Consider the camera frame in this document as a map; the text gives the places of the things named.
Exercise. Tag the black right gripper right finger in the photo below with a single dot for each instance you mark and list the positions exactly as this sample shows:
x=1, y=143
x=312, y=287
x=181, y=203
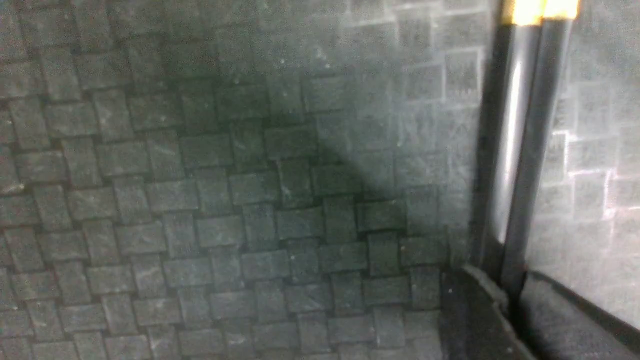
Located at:
x=558, y=324

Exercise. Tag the black chopstick gold band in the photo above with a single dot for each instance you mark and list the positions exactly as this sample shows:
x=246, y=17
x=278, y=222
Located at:
x=557, y=18
x=506, y=91

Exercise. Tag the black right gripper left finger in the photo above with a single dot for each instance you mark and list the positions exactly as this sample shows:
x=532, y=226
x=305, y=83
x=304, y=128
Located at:
x=473, y=320

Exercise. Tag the black textured serving tray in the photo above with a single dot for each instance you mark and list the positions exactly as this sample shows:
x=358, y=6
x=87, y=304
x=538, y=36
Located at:
x=240, y=179

